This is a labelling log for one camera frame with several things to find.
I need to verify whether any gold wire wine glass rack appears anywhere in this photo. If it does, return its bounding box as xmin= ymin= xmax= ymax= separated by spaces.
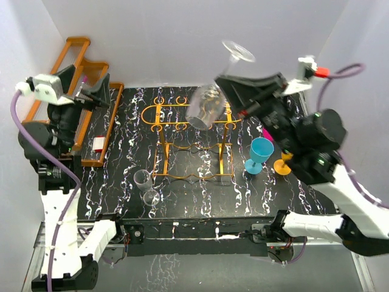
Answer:
xmin=140 ymin=97 xmax=241 ymax=180

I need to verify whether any clear champagne flute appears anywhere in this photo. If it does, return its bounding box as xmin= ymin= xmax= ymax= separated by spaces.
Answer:
xmin=133 ymin=170 xmax=160 ymax=207

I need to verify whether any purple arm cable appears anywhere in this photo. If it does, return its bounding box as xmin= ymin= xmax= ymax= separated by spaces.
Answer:
xmin=10 ymin=89 xmax=116 ymax=292
xmin=285 ymin=63 xmax=389 ymax=265

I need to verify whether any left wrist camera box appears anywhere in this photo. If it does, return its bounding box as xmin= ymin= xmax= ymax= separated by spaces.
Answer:
xmin=15 ymin=74 xmax=74 ymax=106

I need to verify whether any red white small box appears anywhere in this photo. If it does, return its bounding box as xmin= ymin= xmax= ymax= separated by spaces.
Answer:
xmin=92 ymin=136 xmax=105 ymax=153

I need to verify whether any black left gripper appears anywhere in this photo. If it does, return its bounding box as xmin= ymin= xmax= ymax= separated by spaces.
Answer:
xmin=50 ymin=64 xmax=109 ymax=151

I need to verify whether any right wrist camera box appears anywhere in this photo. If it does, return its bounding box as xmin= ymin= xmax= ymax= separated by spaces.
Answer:
xmin=281 ymin=55 xmax=330 ymax=96

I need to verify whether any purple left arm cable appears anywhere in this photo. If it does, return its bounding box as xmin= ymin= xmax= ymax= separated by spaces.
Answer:
xmin=10 ymin=89 xmax=116 ymax=292

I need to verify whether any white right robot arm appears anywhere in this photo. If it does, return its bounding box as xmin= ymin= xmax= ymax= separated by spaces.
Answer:
xmin=215 ymin=74 xmax=388 ymax=257

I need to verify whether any pink plastic wine glass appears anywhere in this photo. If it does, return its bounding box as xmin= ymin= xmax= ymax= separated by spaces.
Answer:
xmin=262 ymin=128 xmax=274 ymax=142

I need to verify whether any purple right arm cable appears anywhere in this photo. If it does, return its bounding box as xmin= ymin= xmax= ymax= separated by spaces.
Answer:
xmin=285 ymin=63 xmax=389 ymax=265

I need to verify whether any black base bar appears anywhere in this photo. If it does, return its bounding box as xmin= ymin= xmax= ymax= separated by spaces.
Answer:
xmin=91 ymin=217 xmax=308 ymax=258

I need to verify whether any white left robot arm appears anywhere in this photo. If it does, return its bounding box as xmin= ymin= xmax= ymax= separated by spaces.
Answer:
xmin=12 ymin=65 xmax=126 ymax=291

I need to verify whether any short clear wine glass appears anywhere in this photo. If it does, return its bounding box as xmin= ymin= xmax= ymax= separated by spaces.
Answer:
xmin=185 ymin=40 xmax=256 ymax=131

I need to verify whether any orange plastic wine glass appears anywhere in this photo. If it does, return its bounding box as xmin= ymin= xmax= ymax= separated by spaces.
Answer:
xmin=273 ymin=152 xmax=293 ymax=176

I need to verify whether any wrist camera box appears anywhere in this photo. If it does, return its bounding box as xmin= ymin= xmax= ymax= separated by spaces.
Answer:
xmin=281 ymin=55 xmax=330 ymax=96
xmin=15 ymin=74 xmax=74 ymax=106

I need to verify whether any purple capped marker pen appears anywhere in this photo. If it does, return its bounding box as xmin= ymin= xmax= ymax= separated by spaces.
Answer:
xmin=75 ymin=76 xmax=88 ymax=99

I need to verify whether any blue plastic wine glass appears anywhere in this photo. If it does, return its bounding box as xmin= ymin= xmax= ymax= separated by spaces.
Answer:
xmin=244 ymin=137 xmax=274 ymax=175

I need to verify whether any orange wooden shelf rack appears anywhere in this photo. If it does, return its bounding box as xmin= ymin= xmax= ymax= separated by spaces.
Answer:
xmin=21 ymin=36 xmax=125 ymax=167

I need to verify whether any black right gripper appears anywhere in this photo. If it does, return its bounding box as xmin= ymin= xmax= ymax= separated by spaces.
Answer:
xmin=214 ymin=73 xmax=300 ymax=154

